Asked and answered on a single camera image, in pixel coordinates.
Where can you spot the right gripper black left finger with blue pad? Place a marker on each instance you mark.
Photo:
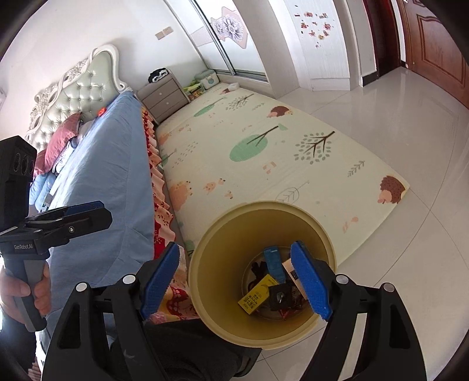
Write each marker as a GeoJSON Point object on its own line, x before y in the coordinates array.
{"type": "Point", "coordinates": [79, 348]}

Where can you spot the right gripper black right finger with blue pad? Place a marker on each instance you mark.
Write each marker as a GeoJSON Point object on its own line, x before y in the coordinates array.
{"type": "Point", "coordinates": [390, 349]}

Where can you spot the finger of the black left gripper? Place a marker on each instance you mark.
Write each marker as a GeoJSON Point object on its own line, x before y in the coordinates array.
{"type": "Point", "coordinates": [69, 212]}
{"type": "Point", "coordinates": [57, 228]}

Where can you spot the yellow paper card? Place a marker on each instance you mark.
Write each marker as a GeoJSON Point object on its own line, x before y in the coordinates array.
{"type": "Point", "coordinates": [257, 295]}

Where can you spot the brown snack wrapper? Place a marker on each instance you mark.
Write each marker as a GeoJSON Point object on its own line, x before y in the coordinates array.
{"type": "Point", "coordinates": [283, 302]}

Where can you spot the gold cosmetics box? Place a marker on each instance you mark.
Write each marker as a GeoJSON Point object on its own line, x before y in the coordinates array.
{"type": "Point", "coordinates": [288, 266]}

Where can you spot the black foam block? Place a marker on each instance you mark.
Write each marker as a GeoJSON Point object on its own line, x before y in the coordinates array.
{"type": "Point", "coordinates": [260, 270]}

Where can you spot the yellow trash bin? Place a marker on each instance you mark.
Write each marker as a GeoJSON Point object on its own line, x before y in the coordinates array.
{"type": "Point", "coordinates": [240, 287]}

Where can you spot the person's left hand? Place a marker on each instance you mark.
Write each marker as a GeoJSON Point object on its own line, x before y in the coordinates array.
{"type": "Point", "coordinates": [12, 288]}

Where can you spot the folded blue quilt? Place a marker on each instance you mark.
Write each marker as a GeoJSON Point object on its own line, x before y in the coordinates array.
{"type": "Point", "coordinates": [39, 191]}

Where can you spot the pink pillow left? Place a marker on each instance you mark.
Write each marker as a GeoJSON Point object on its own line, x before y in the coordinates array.
{"type": "Point", "coordinates": [39, 167]}

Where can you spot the pink pillow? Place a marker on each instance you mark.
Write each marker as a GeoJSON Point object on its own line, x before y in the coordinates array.
{"type": "Point", "coordinates": [39, 167]}
{"type": "Point", "coordinates": [67, 130]}

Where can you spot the blue bed sheet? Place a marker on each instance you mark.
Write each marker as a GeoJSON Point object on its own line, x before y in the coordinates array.
{"type": "Point", "coordinates": [110, 165]}

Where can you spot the pink pillow right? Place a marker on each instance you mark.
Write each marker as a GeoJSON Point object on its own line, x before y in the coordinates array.
{"type": "Point", "coordinates": [67, 130]}

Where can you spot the red patterned bed skirt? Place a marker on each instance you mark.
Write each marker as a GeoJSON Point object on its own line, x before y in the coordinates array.
{"type": "Point", "coordinates": [176, 304]}

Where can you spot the small orange object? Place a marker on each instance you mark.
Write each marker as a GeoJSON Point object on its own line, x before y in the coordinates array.
{"type": "Point", "coordinates": [101, 112]}

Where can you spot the green tufted headboard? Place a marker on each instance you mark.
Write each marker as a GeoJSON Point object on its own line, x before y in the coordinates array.
{"type": "Point", "coordinates": [86, 88]}

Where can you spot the grey bedside table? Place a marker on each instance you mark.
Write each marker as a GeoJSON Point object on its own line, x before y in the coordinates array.
{"type": "Point", "coordinates": [163, 98]}

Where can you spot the white blue carton box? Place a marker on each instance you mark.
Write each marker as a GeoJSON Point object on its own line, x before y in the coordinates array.
{"type": "Point", "coordinates": [274, 264]}

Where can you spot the black white cloth item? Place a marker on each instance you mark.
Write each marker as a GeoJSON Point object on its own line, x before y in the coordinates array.
{"type": "Point", "coordinates": [157, 75]}

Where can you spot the cartoon tree play mat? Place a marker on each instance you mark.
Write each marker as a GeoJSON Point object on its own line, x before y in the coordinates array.
{"type": "Point", "coordinates": [231, 147]}

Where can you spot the green white storage box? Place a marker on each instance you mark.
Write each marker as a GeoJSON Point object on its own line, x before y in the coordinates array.
{"type": "Point", "coordinates": [207, 79]}

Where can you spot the white sliding wardrobe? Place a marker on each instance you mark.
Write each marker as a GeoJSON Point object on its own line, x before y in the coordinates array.
{"type": "Point", "coordinates": [244, 42]}

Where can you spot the brown wooden door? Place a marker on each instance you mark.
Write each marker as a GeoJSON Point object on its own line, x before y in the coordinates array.
{"type": "Point", "coordinates": [412, 36]}

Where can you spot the black gripper camera mount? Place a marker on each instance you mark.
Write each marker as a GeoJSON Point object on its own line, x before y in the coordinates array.
{"type": "Point", "coordinates": [17, 165]}

